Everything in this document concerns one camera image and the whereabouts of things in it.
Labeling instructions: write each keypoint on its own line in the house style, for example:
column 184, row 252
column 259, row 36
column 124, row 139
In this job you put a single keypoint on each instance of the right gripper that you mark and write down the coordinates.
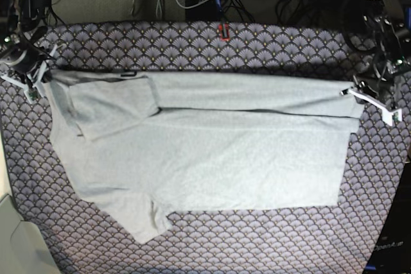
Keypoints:
column 23, row 56

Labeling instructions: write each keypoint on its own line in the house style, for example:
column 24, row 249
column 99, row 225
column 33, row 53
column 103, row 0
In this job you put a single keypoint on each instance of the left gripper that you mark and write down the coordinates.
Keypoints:
column 383, row 78

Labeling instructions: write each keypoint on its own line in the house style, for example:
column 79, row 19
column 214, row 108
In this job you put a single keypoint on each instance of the grey T-shirt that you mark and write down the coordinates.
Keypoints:
column 142, row 147

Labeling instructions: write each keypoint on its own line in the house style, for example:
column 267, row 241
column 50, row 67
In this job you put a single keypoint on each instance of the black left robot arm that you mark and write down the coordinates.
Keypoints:
column 387, row 23

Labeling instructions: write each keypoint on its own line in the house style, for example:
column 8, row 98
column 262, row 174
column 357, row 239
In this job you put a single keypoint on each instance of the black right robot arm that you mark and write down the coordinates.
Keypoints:
column 22, row 26

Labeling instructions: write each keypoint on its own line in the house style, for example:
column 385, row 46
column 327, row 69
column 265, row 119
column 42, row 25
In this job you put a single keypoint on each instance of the red black clamp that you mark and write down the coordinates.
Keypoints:
column 223, row 30

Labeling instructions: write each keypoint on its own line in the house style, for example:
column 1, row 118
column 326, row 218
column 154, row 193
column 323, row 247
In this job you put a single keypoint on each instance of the fan-patterned table cloth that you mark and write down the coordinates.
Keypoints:
column 83, row 239

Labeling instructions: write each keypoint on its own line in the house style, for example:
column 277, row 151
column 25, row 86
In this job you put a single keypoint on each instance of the black adapter box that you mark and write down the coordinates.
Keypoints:
column 205, row 12

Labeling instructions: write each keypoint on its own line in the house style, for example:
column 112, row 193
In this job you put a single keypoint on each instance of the grey plastic bin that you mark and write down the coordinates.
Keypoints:
column 23, row 249

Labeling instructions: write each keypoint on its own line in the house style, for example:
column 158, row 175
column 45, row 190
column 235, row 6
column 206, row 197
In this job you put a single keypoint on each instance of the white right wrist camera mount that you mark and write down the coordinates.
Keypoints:
column 32, row 84

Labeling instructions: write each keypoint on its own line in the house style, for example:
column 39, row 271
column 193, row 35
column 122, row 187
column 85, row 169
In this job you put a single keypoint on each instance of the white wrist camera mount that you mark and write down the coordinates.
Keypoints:
column 389, row 116
column 32, row 84

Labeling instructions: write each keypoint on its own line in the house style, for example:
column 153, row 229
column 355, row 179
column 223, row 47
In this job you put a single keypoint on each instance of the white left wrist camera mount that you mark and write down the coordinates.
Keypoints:
column 389, row 116

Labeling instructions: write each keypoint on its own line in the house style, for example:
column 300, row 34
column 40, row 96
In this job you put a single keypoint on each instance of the black OpenArm base plate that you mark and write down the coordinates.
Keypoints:
column 392, row 251

